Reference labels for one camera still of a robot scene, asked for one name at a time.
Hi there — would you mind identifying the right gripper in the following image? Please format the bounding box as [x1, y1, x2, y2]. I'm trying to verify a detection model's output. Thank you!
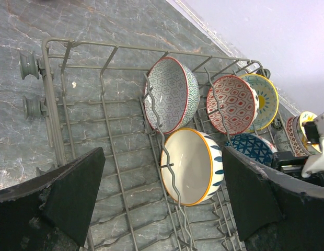
[270, 120, 324, 189]

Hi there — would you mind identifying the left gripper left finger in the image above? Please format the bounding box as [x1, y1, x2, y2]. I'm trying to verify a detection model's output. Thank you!
[0, 147, 105, 250]

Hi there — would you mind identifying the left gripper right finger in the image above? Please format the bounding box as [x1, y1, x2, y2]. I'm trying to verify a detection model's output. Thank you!
[222, 147, 324, 250]

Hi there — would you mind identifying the red scale patterned bowl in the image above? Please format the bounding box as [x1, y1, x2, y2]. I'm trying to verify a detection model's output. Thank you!
[286, 117, 308, 157]

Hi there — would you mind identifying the yellow green floral bowl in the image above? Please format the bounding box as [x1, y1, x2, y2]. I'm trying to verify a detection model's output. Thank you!
[294, 111, 321, 155]

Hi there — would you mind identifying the blue red patterned bowl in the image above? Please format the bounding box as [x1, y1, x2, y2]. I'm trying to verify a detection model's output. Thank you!
[225, 133, 277, 166]

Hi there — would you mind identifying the black striped white bowl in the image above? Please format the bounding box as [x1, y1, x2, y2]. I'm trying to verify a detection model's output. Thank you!
[161, 128, 224, 207]

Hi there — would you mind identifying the wire dish rack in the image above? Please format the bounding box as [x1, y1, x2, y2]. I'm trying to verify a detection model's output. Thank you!
[18, 36, 288, 251]

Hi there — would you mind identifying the yellow teal bowl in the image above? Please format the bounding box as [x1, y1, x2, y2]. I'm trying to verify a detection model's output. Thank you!
[240, 74, 279, 133]

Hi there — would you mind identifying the red dotted white bowl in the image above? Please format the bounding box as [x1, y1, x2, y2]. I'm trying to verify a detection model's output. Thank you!
[206, 75, 259, 135]

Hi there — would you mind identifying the grey blue bowl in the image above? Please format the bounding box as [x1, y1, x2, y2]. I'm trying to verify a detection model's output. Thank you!
[143, 57, 200, 134]

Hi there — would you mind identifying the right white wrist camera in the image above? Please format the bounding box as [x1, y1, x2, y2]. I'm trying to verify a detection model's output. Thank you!
[301, 113, 324, 178]

